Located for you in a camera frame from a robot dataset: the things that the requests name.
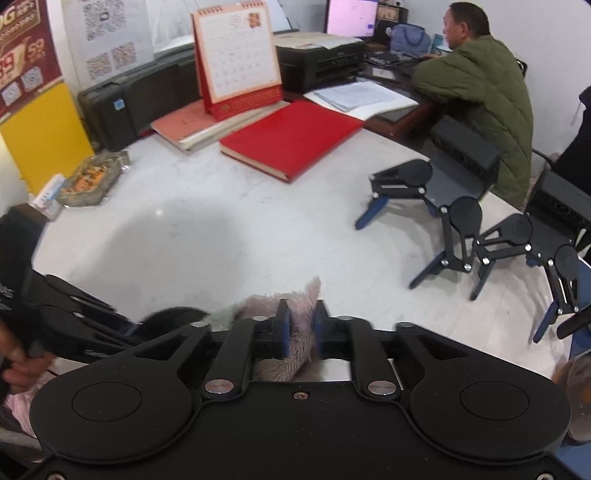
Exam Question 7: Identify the blue bag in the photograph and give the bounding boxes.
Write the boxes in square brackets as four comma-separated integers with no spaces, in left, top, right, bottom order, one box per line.
[389,23,432,56]

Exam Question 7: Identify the person's left hand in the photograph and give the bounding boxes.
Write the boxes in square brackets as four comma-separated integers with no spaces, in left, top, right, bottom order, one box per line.
[0,318,51,393]

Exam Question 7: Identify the person's body in pink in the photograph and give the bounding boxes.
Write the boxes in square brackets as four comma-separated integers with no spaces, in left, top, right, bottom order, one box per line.
[4,369,61,439]

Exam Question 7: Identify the white code sheet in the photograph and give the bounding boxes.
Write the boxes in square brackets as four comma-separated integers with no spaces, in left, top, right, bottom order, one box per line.
[62,0,155,88]

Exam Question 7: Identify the stainless steel bowl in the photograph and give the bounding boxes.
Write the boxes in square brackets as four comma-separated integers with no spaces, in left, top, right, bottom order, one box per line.
[136,306,355,383]

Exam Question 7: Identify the red desk calendar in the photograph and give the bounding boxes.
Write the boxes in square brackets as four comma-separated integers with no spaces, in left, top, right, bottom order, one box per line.
[191,0,283,121]

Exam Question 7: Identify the black keyboard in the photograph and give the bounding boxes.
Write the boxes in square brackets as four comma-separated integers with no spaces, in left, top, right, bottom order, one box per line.
[365,50,416,70]

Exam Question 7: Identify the green and pink fluffy cloth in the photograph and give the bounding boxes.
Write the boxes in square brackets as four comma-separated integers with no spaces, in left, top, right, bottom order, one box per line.
[205,276,324,383]

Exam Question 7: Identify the red hardcover notebook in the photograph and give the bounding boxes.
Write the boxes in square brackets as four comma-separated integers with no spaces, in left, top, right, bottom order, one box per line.
[219,100,365,183]

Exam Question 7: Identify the salmon pink book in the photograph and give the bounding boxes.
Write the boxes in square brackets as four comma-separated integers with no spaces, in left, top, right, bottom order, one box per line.
[150,99,222,146]

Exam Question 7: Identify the dark wooden office desk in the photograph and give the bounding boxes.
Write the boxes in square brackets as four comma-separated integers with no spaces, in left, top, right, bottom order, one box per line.
[281,69,437,141]

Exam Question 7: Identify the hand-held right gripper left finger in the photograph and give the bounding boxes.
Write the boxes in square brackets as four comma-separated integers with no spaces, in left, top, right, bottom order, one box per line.
[124,299,293,400]

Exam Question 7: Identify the dark red wall poster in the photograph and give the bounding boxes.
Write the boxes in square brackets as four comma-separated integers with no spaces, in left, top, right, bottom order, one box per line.
[0,0,63,121]

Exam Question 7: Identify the glass teapot with black handle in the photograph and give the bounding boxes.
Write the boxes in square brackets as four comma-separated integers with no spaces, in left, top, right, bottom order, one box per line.
[551,305,591,444]

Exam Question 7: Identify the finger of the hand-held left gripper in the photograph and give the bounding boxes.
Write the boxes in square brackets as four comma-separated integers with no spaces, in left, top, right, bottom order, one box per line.
[39,302,144,365]
[44,274,116,312]

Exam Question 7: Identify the small black printer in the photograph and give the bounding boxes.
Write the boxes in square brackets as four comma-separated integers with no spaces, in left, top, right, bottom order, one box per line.
[274,31,365,93]

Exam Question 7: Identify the small white blue box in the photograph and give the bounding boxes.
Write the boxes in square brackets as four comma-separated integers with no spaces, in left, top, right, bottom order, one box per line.
[30,173,68,220]

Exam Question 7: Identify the computer monitor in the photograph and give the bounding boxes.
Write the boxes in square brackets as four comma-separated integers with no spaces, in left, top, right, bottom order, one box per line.
[325,0,380,38]

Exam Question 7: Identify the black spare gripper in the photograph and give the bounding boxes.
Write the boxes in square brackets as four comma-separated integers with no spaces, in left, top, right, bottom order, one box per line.
[470,168,591,344]
[355,115,502,289]

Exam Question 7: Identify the large black printer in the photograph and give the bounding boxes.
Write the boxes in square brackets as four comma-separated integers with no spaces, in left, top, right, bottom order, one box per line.
[78,44,204,151]

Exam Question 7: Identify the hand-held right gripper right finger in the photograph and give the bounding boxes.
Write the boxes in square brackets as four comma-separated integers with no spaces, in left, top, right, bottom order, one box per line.
[311,299,472,398]

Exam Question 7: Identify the yellow board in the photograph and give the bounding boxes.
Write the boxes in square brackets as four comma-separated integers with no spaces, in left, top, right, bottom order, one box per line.
[0,83,95,195]

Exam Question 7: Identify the wrapped snack tray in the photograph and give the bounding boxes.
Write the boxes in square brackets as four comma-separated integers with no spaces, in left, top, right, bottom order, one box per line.
[55,150,132,208]

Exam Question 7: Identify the white paper stack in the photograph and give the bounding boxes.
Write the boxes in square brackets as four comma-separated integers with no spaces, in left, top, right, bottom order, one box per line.
[302,78,421,121]

